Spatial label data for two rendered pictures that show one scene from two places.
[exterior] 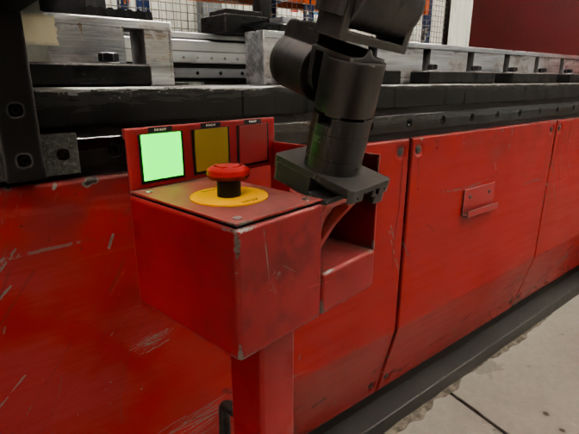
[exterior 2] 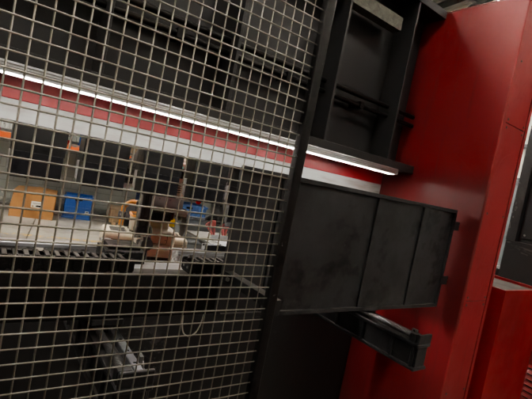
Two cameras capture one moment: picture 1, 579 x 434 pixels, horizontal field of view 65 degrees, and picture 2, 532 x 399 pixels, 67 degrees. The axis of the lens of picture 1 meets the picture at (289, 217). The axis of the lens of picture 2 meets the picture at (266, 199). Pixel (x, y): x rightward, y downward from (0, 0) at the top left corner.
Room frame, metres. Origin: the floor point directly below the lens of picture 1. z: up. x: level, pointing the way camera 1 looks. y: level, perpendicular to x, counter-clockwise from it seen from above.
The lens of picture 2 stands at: (2.34, 0.60, 1.32)
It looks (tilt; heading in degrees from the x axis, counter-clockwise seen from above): 3 degrees down; 183
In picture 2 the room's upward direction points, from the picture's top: 11 degrees clockwise
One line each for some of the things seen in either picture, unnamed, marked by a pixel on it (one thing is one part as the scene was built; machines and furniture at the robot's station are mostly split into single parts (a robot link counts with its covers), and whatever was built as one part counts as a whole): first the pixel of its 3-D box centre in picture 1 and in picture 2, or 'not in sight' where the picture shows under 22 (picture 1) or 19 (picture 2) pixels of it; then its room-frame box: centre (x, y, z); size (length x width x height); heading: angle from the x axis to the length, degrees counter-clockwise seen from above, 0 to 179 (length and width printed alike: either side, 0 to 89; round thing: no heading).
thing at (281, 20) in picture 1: (252, 20); (114, 245); (1.08, 0.08, 1.01); 0.26 x 0.12 x 0.05; 39
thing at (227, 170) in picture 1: (228, 183); not in sight; (0.41, 0.06, 0.79); 0.04 x 0.04 x 0.04
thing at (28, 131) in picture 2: not in sight; (37, 152); (1.11, -0.21, 1.26); 0.15 x 0.09 x 0.17; 129
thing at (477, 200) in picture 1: (481, 199); not in sight; (1.14, -0.50, 0.59); 0.15 x 0.02 x 0.07; 129
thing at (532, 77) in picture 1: (526, 77); not in sight; (1.46, -0.73, 0.89); 0.30 x 0.05 x 0.03; 129
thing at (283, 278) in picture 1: (258, 214); not in sight; (0.45, 0.03, 0.75); 0.20 x 0.16 x 0.18; 137
